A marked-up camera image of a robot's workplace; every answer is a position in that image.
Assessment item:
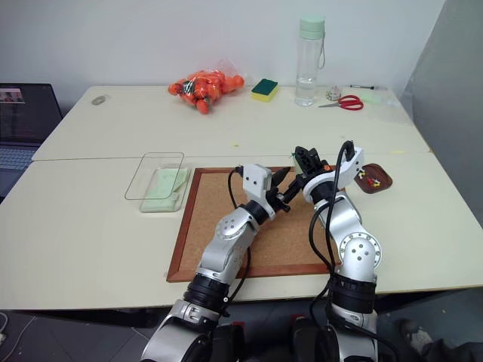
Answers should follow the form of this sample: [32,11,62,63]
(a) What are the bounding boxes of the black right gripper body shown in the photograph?
[299,161,331,180]

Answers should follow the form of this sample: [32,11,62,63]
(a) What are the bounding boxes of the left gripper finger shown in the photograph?
[282,178,305,205]
[271,167,291,188]

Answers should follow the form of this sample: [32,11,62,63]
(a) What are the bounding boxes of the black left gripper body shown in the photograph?
[265,188,293,220]

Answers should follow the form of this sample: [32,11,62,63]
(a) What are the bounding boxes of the pale green paper note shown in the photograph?
[289,149,304,176]

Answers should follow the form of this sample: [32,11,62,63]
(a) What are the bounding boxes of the wood-framed cork board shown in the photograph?
[166,166,343,284]

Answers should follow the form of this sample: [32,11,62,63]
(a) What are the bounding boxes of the dark brown wooden tray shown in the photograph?
[353,162,394,195]

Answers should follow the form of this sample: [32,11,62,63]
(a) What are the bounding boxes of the yellow and green sponge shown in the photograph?
[250,78,280,104]

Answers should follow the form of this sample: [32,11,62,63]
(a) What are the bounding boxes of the clear bottle with green lid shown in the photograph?
[294,14,327,108]

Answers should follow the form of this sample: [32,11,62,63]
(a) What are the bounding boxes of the bag of orange toys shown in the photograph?
[168,57,247,115]

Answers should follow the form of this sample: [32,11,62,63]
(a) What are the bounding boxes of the clear plastic rectangular container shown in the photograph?
[124,151,191,214]

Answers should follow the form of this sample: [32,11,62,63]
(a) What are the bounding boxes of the grey cloth on floor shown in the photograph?
[398,318,460,362]

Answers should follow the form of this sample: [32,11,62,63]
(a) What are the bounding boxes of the dark laptop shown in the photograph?
[0,83,63,201]

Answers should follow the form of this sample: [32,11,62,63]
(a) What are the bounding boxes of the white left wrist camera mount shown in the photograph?
[241,163,277,222]

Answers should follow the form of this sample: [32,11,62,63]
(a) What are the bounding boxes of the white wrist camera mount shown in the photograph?
[301,146,365,205]
[241,163,277,222]

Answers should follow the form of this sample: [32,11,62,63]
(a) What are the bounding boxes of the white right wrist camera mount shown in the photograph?
[301,146,365,205]

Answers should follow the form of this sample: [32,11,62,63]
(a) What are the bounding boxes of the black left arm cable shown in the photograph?
[225,167,253,316]

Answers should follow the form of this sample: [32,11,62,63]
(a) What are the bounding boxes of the red-handled scissors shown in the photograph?
[317,94,365,112]

